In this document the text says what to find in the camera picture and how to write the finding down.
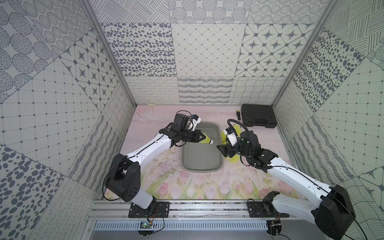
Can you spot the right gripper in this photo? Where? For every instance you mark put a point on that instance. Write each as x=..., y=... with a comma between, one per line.
x=226, y=148

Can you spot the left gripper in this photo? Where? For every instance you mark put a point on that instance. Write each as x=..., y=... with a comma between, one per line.
x=190, y=135

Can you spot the yellow shuttlecock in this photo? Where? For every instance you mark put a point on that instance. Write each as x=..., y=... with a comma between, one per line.
x=223, y=138
x=206, y=139
x=238, y=129
x=235, y=159

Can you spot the grey plastic storage box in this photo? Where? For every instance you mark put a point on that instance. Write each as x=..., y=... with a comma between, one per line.
x=203, y=158

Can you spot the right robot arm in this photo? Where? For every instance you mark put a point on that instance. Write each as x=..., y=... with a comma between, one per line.
x=329, y=208

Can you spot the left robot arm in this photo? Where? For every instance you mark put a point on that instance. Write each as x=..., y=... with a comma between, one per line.
x=124, y=177

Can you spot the black plastic tool case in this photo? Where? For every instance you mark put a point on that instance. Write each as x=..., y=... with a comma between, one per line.
x=258, y=115

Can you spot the green circuit board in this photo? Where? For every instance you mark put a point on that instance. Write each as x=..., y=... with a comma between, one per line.
x=145, y=225

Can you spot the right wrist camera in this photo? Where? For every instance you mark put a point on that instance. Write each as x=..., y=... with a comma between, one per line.
x=231, y=133

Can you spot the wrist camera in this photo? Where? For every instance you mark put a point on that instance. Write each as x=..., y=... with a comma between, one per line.
x=185, y=120
x=231, y=133

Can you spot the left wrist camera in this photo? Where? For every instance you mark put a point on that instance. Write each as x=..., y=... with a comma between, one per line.
x=185, y=120

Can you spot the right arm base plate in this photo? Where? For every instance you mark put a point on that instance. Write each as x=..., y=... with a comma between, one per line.
x=259, y=209

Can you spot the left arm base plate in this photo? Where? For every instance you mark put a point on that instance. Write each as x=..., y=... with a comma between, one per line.
x=155, y=210

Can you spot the aluminium mounting rail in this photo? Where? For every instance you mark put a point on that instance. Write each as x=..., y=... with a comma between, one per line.
x=204, y=210

